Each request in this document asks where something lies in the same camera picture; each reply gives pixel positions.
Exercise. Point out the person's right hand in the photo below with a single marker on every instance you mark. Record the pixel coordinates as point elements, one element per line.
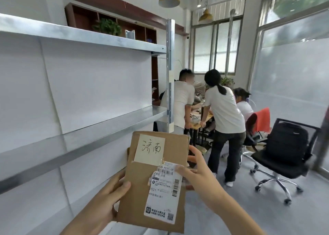
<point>205,183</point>

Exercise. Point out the person's left hand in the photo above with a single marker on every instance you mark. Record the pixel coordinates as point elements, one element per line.
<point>105,201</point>

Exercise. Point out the person's left thumb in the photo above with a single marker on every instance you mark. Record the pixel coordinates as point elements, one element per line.
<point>122,195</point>

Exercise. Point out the person's right thumb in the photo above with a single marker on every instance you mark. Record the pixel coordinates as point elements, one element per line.
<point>185,172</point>

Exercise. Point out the brown cardboard parcel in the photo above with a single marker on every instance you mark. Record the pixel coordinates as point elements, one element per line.
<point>154,191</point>

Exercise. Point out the person's right forearm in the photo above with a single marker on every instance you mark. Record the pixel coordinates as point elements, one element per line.
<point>236,216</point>

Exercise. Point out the person's left forearm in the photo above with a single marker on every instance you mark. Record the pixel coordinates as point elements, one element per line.
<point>84,224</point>

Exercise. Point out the wooden work table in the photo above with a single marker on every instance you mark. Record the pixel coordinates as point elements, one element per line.
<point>198,120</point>

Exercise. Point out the grey metal shelving rack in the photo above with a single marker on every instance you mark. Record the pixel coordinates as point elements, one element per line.
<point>84,137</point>

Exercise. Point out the dark swivel chair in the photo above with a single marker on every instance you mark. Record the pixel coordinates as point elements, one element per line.
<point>250,129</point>

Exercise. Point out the red chair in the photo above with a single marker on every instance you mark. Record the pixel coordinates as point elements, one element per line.
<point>263,120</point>

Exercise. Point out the black office chair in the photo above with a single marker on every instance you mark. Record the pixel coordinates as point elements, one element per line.
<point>280,162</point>

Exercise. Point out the small leafy plant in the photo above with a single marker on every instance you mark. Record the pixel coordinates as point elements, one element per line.
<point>227,81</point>

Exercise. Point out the black backpack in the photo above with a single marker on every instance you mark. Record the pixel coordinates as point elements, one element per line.
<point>289,142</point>

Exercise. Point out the grey vertical pipe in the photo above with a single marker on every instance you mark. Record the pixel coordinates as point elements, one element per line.
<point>230,42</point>

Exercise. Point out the grey metal pole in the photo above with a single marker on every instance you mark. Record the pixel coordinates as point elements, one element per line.
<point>322,139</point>

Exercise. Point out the frosted glass partition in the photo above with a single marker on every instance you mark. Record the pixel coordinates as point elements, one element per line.
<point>290,62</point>

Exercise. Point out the small yellow pendant lamp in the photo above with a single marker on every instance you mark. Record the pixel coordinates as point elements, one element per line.
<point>205,16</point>

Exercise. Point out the green potted plant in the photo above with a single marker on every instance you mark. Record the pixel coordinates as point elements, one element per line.
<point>108,26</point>

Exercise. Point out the ceiling track light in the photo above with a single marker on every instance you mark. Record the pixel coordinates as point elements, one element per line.
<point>199,1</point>

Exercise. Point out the window with grey frame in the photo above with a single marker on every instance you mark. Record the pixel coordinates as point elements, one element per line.
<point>218,47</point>

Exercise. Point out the brown wooden wall cabinet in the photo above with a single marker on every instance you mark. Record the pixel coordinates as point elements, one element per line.
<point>84,16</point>

